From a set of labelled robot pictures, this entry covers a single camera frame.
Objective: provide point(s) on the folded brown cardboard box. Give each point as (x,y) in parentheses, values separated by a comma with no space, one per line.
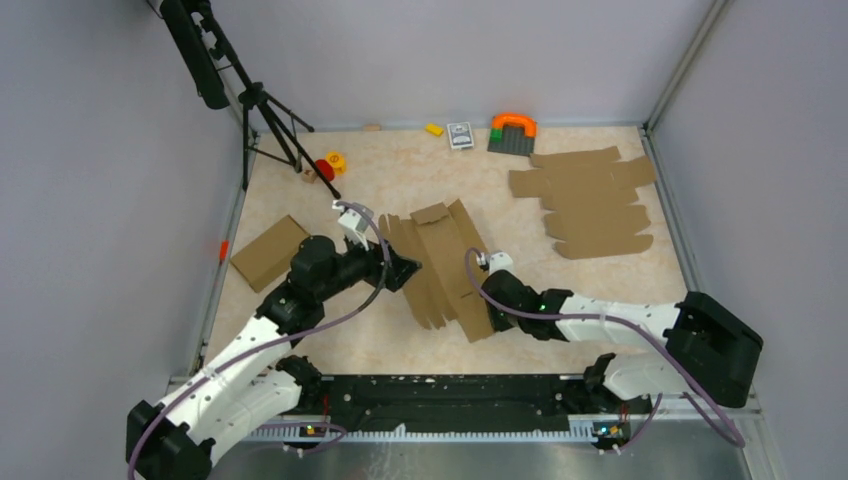
(266,258)

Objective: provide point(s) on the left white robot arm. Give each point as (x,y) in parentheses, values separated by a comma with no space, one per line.
(183,435)

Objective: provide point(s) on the orange U-shaped toy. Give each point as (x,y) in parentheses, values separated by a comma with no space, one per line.
(511,119)

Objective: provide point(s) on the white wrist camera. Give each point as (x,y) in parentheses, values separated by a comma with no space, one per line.
(491,263)
(353,225)

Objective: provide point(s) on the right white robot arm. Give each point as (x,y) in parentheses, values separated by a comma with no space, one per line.
(692,346)

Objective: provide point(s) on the black camera tripod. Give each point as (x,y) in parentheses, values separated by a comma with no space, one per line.
(222,81)

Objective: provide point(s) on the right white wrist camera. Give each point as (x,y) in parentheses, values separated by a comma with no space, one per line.
(491,263)

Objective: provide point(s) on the red round disc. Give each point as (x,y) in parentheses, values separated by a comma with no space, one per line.
(326,169)

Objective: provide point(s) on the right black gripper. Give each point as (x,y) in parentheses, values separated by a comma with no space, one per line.
(498,324)

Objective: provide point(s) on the playing card deck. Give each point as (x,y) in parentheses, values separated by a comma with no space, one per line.
(460,136)

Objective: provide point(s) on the dark grey building plate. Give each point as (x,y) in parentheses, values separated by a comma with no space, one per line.
(513,142)

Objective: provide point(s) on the orange clip on frame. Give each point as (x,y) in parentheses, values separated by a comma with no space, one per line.
(223,251)

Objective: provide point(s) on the small wooden cube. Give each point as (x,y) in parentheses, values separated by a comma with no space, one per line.
(309,176)

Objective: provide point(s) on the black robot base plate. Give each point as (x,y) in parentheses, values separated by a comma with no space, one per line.
(457,404)

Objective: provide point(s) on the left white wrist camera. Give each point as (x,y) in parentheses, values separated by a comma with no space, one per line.
(353,225)

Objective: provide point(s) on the yellow round disc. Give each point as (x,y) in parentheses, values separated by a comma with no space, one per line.
(337,161)

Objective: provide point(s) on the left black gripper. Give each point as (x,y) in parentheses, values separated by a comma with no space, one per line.
(374,260)

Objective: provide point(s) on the yellow toy block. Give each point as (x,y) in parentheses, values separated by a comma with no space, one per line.
(434,129)

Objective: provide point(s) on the stack of flat cardboard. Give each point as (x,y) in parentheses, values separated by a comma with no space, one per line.
(590,199)

